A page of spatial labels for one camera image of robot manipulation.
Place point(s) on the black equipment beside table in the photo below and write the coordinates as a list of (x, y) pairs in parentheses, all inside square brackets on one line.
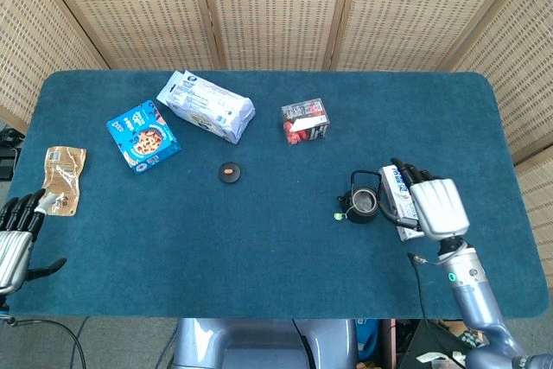
[(6, 166)]

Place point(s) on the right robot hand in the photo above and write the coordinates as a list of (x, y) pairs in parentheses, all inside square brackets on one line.
[(440, 209)]

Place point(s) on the black cast iron teapot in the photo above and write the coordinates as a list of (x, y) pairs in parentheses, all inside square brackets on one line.
[(365, 218)]

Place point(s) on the blue table cloth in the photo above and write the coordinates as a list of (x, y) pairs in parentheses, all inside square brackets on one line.
[(276, 230)]

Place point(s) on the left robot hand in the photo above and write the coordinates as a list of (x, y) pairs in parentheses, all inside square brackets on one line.
[(13, 252)]

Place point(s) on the white and pink toothpaste box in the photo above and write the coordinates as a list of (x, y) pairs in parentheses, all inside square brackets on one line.
[(397, 196)]

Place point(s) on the grey-blue robot torso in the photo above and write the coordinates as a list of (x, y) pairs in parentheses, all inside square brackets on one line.
[(259, 343)]

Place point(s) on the white and purple paper package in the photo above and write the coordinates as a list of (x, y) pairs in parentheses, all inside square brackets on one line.
[(207, 105)]

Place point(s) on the blue cookie box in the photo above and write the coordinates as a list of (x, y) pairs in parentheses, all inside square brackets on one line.
[(144, 140)]

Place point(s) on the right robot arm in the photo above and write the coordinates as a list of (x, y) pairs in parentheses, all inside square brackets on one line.
[(468, 282)]

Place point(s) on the tea bag with green tag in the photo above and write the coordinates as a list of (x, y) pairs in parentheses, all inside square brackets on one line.
[(365, 202)]

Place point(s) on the wicker folding screen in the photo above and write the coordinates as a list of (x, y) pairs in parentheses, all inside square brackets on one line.
[(276, 6)]

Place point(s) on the brown snack pouch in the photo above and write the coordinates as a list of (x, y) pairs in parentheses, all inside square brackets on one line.
[(65, 179)]

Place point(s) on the black round disc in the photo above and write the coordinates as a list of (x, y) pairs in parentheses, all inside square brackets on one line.
[(230, 175)]

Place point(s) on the blue container under table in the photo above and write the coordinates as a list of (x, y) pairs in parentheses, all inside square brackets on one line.
[(367, 339)]

